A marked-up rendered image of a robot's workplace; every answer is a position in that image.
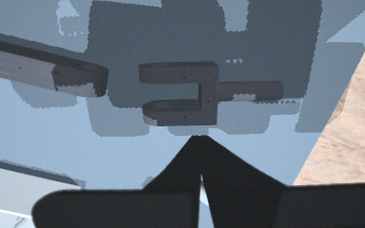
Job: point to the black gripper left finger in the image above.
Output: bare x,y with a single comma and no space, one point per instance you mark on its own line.
131,208

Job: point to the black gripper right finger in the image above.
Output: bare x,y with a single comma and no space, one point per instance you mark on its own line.
241,196

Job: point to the grey cylinder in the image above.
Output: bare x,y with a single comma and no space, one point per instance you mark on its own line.
24,223

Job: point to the dark grey flat bar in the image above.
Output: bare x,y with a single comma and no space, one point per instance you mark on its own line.
51,71

